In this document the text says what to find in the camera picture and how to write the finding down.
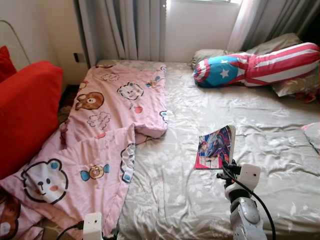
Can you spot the thin white curved rod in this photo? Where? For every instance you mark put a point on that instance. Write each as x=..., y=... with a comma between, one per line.
x=20, y=39

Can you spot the bed with beige floral sheet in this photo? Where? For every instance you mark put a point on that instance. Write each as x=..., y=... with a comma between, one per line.
x=175, y=200

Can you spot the red pink cloth item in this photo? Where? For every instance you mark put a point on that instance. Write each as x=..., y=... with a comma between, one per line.
x=311, y=97

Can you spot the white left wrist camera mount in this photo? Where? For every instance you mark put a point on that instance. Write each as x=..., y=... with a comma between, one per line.
x=92, y=227

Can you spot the pink bear print blanket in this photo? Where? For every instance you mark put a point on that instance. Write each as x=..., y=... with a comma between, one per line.
x=100, y=145

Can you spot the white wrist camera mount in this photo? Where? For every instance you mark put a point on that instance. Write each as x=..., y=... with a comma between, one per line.
x=250, y=174
x=92, y=227

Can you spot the colourful comic book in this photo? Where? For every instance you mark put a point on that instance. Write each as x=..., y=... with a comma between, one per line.
x=215, y=147

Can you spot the wall socket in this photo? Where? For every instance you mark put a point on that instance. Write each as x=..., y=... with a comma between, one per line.
x=79, y=57

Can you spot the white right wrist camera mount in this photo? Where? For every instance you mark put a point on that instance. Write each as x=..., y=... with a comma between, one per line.
x=250, y=174

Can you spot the star striped bolster pillow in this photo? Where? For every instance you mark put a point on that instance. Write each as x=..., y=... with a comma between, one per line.
x=225, y=72

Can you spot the beige pillow with pink inner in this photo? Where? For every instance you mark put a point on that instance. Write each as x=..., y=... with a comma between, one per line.
x=312, y=135

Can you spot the grey curtain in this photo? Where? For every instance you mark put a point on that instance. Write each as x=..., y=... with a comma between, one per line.
x=280, y=20
x=125, y=30

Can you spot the red cushion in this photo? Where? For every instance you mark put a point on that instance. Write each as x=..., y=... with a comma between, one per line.
x=5, y=65

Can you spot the red fabric sofa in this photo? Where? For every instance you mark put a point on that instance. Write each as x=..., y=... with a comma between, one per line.
x=27, y=110

